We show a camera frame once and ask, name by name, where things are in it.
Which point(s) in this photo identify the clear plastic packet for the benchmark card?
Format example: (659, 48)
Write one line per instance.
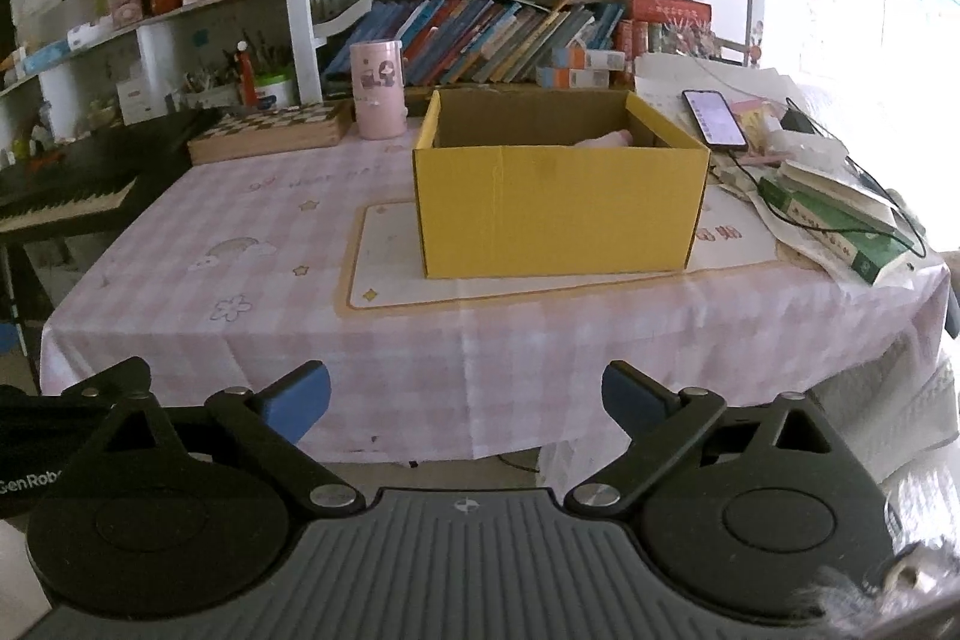
(806, 144)

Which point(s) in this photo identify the white lace furniture cover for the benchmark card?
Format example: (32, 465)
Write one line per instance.
(900, 400)

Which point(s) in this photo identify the black charger block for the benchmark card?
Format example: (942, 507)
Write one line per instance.
(799, 121)

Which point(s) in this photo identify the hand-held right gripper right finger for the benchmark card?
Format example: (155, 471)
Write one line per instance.
(630, 392)

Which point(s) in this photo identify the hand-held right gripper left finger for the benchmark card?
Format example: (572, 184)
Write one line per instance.
(300, 396)

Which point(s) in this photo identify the white tub green lid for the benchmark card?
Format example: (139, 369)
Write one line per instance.
(274, 91)

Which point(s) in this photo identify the red printed box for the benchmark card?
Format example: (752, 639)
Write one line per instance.
(667, 14)

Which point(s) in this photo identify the pink notepad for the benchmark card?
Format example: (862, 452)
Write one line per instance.
(754, 115)

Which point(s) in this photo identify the white carton red label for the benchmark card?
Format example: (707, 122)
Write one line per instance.
(141, 100)

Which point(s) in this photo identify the white desk mat orange border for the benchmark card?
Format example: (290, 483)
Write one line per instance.
(390, 265)

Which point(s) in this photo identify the pink plush toy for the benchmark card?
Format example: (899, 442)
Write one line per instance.
(607, 139)

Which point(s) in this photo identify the black keyboard stand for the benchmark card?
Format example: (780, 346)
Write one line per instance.
(16, 302)

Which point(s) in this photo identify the row of colourful books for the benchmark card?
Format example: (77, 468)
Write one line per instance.
(480, 40)

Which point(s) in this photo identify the thick green book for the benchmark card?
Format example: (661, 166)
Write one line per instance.
(825, 224)

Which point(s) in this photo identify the pink cylindrical cup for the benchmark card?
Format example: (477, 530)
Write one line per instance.
(379, 100)

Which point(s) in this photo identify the wooden chessboard box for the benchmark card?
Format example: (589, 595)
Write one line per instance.
(270, 141)

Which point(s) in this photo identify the white paper stack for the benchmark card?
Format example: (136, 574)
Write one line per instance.
(667, 81)

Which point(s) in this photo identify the black electronic keyboard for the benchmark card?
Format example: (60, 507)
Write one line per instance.
(67, 175)

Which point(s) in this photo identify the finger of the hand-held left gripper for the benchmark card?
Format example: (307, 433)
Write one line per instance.
(112, 381)

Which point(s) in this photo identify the white shelf unit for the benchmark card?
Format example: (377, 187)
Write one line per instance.
(296, 10)

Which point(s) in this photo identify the black smartphone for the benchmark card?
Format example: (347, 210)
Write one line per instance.
(712, 119)

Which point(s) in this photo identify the red slim figurine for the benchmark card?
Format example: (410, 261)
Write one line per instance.
(246, 74)

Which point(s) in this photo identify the pink checked cloth desktop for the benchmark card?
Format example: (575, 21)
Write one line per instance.
(225, 325)

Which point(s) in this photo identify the yellow cardboard box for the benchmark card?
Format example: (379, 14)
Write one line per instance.
(555, 212)

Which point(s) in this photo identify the white paperback book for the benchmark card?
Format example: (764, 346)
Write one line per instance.
(832, 183)

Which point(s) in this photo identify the orange white medicine box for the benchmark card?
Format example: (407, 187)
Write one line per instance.
(574, 78)
(589, 59)

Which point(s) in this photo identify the white pen holder with pens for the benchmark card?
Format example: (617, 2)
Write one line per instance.
(210, 93)

